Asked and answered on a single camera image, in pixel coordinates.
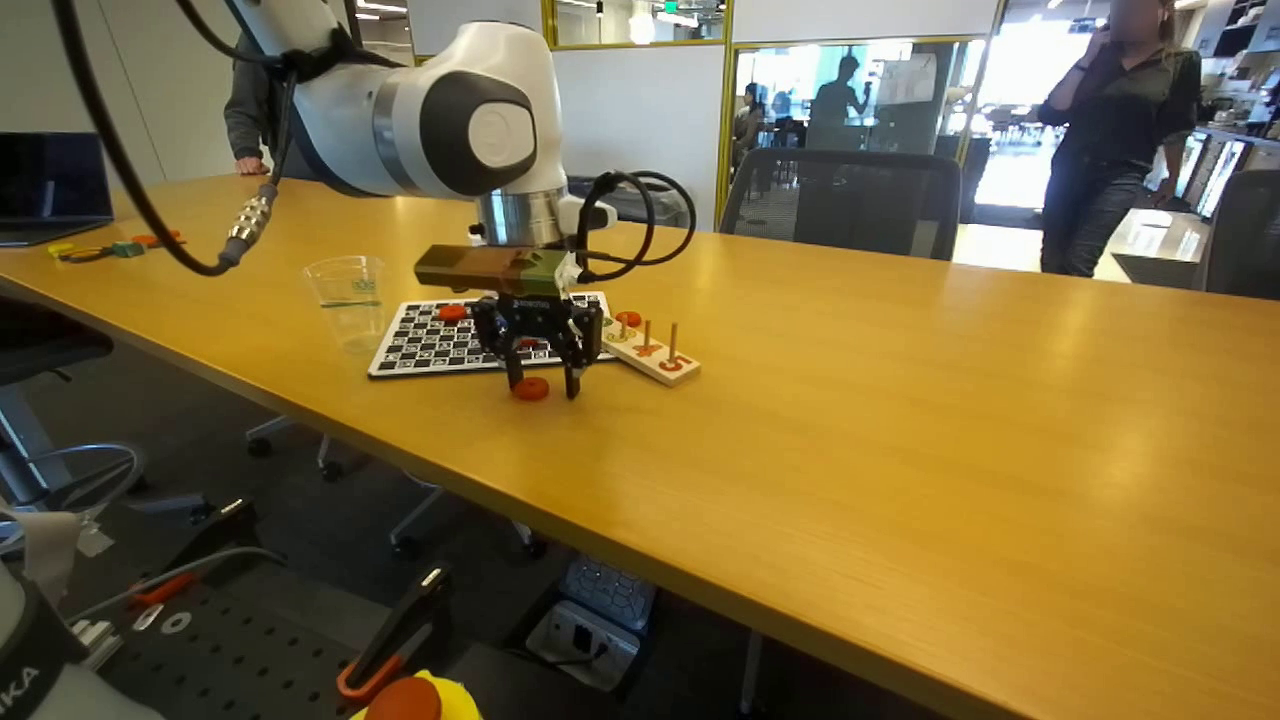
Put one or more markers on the black laptop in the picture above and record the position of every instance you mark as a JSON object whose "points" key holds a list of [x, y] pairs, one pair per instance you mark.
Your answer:
{"points": [[53, 182]]}

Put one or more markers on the black orange hand clamp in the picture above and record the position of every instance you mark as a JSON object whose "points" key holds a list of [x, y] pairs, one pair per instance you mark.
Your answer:
{"points": [[401, 634]]}

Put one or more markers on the white object beside robot base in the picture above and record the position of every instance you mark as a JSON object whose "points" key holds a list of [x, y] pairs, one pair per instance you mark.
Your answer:
{"points": [[47, 542]]}

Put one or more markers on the person in dark clothes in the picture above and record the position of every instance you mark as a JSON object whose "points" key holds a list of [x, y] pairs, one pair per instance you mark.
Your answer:
{"points": [[1122, 132]]}

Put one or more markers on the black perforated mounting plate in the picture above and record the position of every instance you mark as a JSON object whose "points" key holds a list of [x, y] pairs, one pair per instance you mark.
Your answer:
{"points": [[242, 663]]}

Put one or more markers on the chair base with casters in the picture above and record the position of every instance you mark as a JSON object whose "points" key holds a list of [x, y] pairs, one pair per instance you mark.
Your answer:
{"points": [[418, 518]]}

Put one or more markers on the grey floor power box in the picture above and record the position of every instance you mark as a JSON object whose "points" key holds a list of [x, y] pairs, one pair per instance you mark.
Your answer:
{"points": [[585, 642]]}

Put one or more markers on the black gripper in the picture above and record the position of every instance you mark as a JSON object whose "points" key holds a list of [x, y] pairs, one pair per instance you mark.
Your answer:
{"points": [[532, 321]]}

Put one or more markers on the blue grey chair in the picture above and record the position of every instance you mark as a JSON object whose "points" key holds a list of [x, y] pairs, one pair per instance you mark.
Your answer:
{"points": [[41, 465]]}

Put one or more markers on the transparent plastic cup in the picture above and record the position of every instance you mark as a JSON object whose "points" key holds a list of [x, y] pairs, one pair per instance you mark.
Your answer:
{"points": [[348, 312]]}

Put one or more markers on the grey office chair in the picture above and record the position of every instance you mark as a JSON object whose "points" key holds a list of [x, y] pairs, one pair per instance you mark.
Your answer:
{"points": [[1252, 224]]}

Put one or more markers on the person behind glass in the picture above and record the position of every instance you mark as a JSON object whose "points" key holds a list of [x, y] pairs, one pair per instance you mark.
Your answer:
{"points": [[837, 101]]}

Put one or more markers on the wooden number peg board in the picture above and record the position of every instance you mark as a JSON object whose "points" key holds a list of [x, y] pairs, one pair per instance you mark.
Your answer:
{"points": [[654, 357]]}

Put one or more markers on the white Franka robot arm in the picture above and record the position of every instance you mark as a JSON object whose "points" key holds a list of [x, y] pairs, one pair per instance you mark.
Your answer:
{"points": [[384, 122]]}

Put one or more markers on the yellow red emergency stop button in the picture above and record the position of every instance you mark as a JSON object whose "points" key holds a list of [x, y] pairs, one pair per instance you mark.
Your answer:
{"points": [[425, 701]]}

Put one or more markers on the checkered marker board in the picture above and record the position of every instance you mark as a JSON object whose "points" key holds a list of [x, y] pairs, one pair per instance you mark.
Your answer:
{"points": [[425, 343]]}

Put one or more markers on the small orange green tool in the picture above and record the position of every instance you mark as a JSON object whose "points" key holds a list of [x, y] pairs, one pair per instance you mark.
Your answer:
{"points": [[127, 247]]}

